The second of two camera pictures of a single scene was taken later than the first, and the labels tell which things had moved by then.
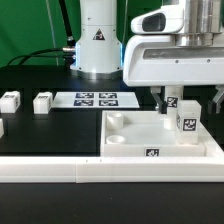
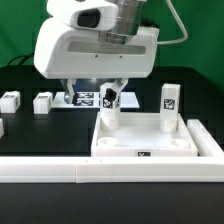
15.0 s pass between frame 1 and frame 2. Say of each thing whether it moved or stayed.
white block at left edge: stayed
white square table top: moved
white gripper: moved
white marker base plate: stayed
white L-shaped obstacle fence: stayed
